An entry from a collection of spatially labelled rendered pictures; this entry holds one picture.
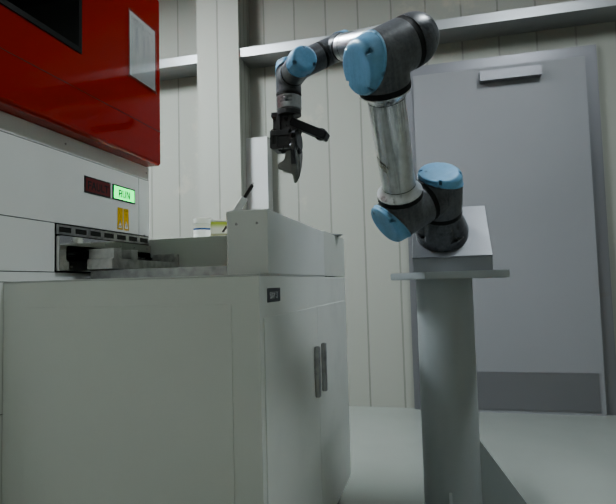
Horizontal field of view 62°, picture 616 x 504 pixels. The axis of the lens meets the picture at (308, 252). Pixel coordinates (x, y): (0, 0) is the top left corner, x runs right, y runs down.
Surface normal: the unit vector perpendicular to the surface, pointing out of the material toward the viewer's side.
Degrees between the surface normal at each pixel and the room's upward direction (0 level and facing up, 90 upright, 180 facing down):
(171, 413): 90
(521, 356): 90
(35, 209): 90
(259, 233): 90
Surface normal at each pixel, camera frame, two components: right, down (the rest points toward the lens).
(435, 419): -0.64, -0.03
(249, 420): -0.25, -0.05
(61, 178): 0.97, -0.04
